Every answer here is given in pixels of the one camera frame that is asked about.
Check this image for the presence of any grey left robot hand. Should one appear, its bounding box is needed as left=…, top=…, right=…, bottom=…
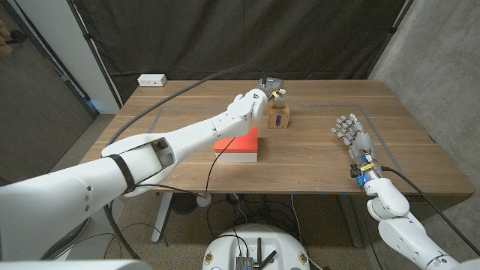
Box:
left=256, top=76, right=288, bottom=110

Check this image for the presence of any black leather shoe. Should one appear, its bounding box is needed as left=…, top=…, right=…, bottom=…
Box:
left=39, top=217, right=92, bottom=260

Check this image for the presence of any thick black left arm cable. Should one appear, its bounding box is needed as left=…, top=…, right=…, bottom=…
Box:
left=103, top=64, right=268, bottom=260

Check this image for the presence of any grey tape outline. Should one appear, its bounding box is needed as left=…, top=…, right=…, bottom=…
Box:
left=148, top=103, right=408, bottom=177

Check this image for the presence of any white table leg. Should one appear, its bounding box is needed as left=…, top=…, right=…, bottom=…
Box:
left=151, top=191, right=174, bottom=244

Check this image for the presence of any black backdrop stand pole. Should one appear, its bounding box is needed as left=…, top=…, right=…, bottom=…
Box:
left=66, top=0, right=123, bottom=110
left=365, top=0, right=416, bottom=80

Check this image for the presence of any black floor fan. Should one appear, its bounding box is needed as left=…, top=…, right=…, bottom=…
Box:
left=171, top=192, right=199, bottom=216

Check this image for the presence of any black floor cable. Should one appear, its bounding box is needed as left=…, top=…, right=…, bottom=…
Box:
left=103, top=222, right=170, bottom=260

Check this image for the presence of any red block with white base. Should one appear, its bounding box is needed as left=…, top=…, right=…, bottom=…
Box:
left=214, top=126, right=260, bottom=164

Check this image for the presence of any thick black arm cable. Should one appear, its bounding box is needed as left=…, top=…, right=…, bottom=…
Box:
left=103, top=64, right=268, bottom=260
left=379, top=165, right=480, bottom=257

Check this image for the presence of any white power outlet box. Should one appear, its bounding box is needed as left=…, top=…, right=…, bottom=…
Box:
left=136, top=73, right=167, bottom=88

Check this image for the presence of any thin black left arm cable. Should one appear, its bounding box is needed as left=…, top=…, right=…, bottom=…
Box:
left=205, top=136, right=237, bottom=197

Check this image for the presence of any white robot torso base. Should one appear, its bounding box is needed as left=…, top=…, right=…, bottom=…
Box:
left=202, top=223, right=311, bottom=270

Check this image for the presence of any cardboard box with coloured slots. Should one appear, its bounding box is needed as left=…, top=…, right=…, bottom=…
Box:
left=267, top=104, right=291, bottom=130

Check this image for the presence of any grey table leg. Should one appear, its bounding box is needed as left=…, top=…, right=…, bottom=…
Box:
left=336, top=194, right=364, bottom=249

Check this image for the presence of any black backdrop curtain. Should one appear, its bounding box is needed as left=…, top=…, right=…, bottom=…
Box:
left=70, top=0, right=410, bottom=103

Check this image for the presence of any grey radio module with antennas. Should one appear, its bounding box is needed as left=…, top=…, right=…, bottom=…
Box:
left=235, top=236, right=278, bottom=270

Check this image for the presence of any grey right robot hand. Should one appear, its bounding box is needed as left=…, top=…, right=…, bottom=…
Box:
left=330, top=113, right=384, bottom=181

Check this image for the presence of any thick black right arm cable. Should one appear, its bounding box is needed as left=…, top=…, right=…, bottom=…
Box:
left=379, top=165, right=480, bottom=257

